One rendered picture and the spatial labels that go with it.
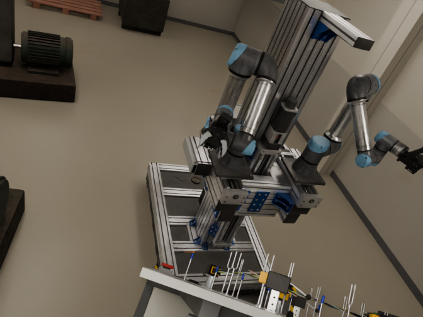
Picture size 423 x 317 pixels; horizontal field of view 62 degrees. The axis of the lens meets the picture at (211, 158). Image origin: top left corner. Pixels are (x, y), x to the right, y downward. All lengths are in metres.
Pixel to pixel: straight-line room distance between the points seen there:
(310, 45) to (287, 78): 0.20
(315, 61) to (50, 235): 2.19
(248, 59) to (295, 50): 0.33
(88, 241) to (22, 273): 0.48
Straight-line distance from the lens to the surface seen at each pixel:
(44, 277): 2.72
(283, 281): 0.92
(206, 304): 0.79
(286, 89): 1.99
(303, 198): 2.12
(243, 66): 1.68
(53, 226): 2.98
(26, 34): 4.32
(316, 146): 2.10
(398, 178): 4.05
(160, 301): 1.75
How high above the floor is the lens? 2.29
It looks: 35 degrees down
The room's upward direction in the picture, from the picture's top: 22 degrees clockwise
